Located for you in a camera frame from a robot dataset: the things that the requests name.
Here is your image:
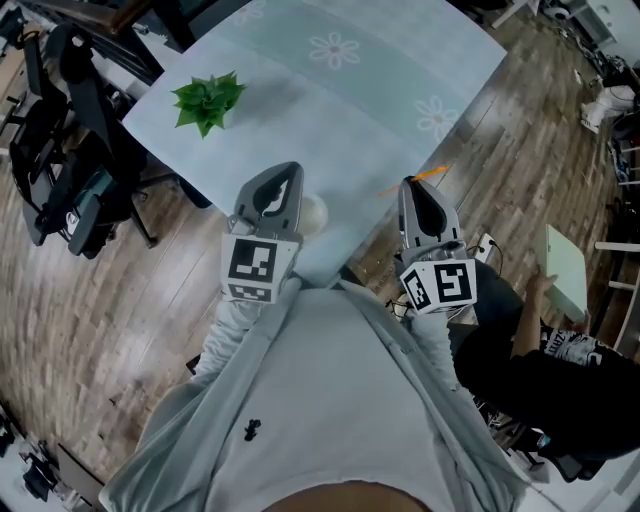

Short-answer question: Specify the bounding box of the black office chair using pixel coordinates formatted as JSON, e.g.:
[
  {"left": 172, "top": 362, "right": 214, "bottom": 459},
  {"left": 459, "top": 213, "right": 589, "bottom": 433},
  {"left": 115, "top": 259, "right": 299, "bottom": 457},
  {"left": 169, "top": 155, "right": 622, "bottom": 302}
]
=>
[{"left": 8, "top": 22, "right": 161, "bottom": 260}]

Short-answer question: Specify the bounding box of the green plant in white pot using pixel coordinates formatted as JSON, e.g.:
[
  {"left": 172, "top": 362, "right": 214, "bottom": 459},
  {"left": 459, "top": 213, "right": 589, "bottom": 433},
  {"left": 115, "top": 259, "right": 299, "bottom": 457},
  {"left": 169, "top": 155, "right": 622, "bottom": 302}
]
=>
[{"left": 169, "top": 70, "right": 247, "bottom": 140}]

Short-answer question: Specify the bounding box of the white board panel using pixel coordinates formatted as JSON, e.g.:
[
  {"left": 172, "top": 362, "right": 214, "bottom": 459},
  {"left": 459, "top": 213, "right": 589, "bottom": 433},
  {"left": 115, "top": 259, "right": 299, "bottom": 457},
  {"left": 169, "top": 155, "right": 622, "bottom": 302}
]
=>
[{"left": 542, "top": 223, "right": 589, "bottom": 321}]

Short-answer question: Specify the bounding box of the light blue floral tablecloth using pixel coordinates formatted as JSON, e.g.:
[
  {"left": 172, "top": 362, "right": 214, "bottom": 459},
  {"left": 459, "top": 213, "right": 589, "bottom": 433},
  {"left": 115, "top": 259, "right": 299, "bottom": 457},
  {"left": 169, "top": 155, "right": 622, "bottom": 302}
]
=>
[{"left": 122, "top": 0, "right": 509, "bottom": 289}]

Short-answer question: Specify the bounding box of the person's right forearm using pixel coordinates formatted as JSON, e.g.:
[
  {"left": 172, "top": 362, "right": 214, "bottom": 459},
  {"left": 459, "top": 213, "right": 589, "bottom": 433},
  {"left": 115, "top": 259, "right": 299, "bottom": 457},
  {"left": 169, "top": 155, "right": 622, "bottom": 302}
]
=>
[{"left": 407, "top": 312, "right": 459, "bottom": 396}]

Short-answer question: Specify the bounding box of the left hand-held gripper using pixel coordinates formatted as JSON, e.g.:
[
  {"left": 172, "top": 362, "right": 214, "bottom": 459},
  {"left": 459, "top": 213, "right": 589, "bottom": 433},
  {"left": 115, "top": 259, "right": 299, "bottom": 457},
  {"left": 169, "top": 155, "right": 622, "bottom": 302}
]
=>
[{"left": 221, "top": 161, "right": 305, "bottom": 305}]

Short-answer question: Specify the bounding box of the white power strip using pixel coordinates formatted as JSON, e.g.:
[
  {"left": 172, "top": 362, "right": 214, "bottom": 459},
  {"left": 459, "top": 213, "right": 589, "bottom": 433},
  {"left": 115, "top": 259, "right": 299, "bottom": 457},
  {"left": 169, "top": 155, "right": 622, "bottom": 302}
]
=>
[{"left": 467, "top": 232, "right": 501, "bottom": 261}]

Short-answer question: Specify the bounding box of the person's torso in gray clothing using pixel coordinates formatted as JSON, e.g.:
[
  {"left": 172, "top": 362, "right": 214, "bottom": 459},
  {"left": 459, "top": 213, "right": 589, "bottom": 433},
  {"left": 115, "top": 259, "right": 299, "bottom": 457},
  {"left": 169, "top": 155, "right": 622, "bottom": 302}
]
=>
[{"left": 98, "top": 279, "right": 529, "bottom": 512}]

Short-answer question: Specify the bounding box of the white cup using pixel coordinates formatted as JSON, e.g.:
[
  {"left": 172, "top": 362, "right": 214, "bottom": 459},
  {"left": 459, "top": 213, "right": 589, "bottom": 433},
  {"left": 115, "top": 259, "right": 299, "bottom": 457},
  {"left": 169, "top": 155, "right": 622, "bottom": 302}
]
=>
[{"left": 299, "top": 194, "right": 330, "bottom": 236}]

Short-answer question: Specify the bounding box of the person's left forearm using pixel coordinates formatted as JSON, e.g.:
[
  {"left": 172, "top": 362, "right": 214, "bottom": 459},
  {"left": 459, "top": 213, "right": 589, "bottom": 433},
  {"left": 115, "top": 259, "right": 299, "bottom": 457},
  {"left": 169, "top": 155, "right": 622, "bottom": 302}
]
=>
[{"left": 192, "top": 294, "right": 301, "bottom": 386}]

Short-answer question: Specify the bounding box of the white wooden stool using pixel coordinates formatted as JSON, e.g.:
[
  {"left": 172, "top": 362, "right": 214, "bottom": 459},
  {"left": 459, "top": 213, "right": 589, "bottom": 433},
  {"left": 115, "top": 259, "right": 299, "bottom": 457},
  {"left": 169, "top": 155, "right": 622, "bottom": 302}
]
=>
[{"left": 594, "top": 239, "right": 640, "bottom": 351}]

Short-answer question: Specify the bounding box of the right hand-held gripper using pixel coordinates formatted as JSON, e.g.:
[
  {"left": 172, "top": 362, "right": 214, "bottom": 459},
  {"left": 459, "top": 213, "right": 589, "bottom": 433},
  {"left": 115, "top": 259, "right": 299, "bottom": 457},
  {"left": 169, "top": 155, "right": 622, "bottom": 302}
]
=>
[{"left": 398, "top": 178, "right": 477, "bottom": 316}]

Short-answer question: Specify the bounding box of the orange star stirrer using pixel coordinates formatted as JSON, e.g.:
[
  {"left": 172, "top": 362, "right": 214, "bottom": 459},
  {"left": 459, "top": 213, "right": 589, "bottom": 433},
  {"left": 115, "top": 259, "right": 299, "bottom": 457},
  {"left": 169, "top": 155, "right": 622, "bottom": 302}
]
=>
[{"left": 378, "top": 164, "right": 451, "bottom": 197}]

